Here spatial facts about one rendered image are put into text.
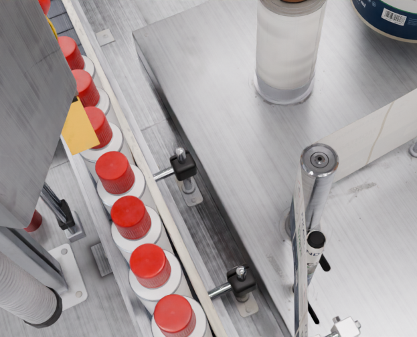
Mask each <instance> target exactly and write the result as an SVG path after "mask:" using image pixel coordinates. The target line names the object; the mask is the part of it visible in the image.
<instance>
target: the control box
mask: <svg viewBox="0 0 417 337"><path fill-rule="evenodd" d="M76 88H77V83H76V79H75V77H74V75H73V73H72V71H71V69H70V67H69V65H68V63H67V61H66V59H65V56H64V54H63V52H62V50H61V48H60V46H59V43H58V35H57V33H56V30H55V28H54V26H53V24H52V22H51V21H50V20H49V19H48V17H47V16H46V15H45V14H44V12H43V10H42V8H41V5H40V4H39V1H38V0H0V226H3V227H11V228H16V229H22V228H27V227H28V225H29V224H30V223H31V219H32V217H33V213H34V211H35V208H36V205H37V202H38V199H39V196H40V193H41V190H42V188H43V185H44V182H45V179H46V176H47V173H48V171H49V168H50V165H51V162H52V159H53V156H54V153H55V151H56V147H57V145H58V141H59V139H60V135H61V133H62V130H63V127H64V124H65V121H66V118H67V115H68V112H69V110H70V106H71V104H72V100H73V98H74V94H75V92H76Z"/></svg>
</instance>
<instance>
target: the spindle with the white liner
mask: <svg viewBox="0 0 417 337"><path fill-rule="evenodd" d="M326 4H327V0H258V6H257V31H256V43H257V44H256V61H255V72H254V86H255V88H256V90H257V92H258V93H259V94H260V95H261V96H262V97H263V98H264V99H265V100H268V101H269V102H272V103H275V104H282V105H287V104H294V103H297V102H300V101H301V100H303V99H305V98H306V97H307V96H308V95H309V94H310V93H311V90H312V89H313V85H314V81H315V77H314V75H315V70H316V61H317V52H318V47H319V43H320V38H321V30H322V26H323V20H324V16H325V8H326Z"/></svg>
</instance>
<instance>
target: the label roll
mask: <svg viewBox="0 0 417 337"><path fill-rule="evenodd" d="M350 1H351V4H352V7H353V9H354V11H355V12H356V13H357V15H358V16H359V18H360V19H361V20H362V21H363V22H364V23H365V24H366V25H368V26H369V27H370V28H372V29H373V30H374V31H376V32H378V33H380V34H382V35H384V36H386V37H389V38H392V39H396V40H398V41H405V42H409V43H417V0H350Z"/></svg>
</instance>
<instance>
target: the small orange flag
mask: <svg viewBox="0 0 417 337"><path fill-rule="evenodd" d="M62 136H63V137H64V140H65V141H66V144H67V145H68V148H69V149H70V152H71V153H72V156H73V155H75V154H78V153H79V152H82V151H85V150H87V149H89V148H92V147H94V146H96V145H99V144H100V143H99V140H98V138H97V136H96V134H95V131H94V129H93V127H92V125H91V123H90V121H89V119H88V117H87V114H86V112H85V110H84V108H83V105H82V103H81V101H80V99H79V97H78V96H74V98H73V100H72V104H71V106H70V110H69V112H68V115H67V118H66V121H65V124H64V127H63V130H62Z"/></svg>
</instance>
